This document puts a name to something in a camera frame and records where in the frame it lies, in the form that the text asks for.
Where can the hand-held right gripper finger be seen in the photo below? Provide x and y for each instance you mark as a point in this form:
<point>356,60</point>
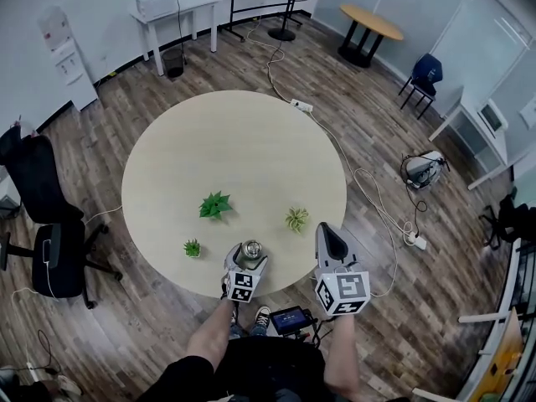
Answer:
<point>322,249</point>
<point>341,251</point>

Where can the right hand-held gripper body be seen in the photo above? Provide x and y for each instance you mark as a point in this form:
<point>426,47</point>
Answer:
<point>343,289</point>

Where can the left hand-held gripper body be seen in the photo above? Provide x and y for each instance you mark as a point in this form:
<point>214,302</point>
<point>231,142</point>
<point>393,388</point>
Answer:
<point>240,285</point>

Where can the silver metal bottle cap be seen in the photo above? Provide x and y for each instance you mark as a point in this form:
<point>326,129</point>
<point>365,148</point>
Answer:
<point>252,248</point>

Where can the person's right forearm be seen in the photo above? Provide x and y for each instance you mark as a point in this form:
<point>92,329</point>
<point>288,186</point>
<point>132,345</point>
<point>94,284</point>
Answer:
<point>341,358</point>

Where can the person's left forearm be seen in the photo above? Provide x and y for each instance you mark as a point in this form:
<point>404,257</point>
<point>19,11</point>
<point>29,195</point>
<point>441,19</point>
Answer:
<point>209,337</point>

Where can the person's right shoe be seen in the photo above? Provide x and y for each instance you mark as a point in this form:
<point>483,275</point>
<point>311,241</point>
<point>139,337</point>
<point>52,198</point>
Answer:
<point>262,314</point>

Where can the yellow-green variegated potted plant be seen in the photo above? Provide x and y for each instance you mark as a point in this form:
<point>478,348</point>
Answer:
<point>296,219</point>

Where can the small spiky potted plant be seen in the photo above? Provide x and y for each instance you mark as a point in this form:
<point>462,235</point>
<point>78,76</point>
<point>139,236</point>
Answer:
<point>192,248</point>

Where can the leafy green potted plant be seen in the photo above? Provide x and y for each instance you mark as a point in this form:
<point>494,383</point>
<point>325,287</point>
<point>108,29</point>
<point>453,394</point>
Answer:
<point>214,205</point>

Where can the small black screen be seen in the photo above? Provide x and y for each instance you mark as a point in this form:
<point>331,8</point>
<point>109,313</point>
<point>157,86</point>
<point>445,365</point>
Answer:
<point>289,320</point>

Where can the white power strip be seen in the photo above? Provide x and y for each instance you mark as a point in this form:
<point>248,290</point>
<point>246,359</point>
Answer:
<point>415,241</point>
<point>301,105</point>

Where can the person's black shirt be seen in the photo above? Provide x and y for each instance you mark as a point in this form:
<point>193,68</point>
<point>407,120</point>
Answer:
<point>272,367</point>

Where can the black swivel chair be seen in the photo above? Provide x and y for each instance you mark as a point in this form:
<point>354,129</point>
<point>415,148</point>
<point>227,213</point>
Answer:
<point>511,220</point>

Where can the long white desk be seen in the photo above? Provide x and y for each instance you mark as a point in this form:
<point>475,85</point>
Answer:
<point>469,124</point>

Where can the smartphone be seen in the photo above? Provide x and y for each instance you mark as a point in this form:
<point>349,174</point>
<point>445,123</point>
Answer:
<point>46,250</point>

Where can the blue chair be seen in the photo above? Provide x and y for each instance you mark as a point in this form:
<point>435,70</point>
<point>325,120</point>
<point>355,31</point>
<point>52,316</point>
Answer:
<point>425,71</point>

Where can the white microwave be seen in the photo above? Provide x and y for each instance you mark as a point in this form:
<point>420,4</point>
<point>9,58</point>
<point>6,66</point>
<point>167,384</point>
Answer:
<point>493,115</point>

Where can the black office chair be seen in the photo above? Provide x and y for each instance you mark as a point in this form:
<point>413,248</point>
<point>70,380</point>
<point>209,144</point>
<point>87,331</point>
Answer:
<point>42,182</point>

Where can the black mesh waste bin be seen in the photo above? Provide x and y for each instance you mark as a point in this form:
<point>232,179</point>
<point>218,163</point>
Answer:
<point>173,63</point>

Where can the round orange table black legs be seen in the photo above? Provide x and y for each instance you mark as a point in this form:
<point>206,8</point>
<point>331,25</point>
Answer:
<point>370,21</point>

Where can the white water dispenser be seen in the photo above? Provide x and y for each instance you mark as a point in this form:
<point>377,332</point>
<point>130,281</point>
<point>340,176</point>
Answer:
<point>69,69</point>

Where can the small white desk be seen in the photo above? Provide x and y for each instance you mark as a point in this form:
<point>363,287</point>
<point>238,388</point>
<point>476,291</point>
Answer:
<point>197,4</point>

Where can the white box appliance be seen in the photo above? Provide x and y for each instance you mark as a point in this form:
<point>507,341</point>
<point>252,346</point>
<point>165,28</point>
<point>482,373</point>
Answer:
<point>155,6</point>

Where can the orange desk white frame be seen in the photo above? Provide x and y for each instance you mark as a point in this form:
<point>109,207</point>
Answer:
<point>502,358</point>

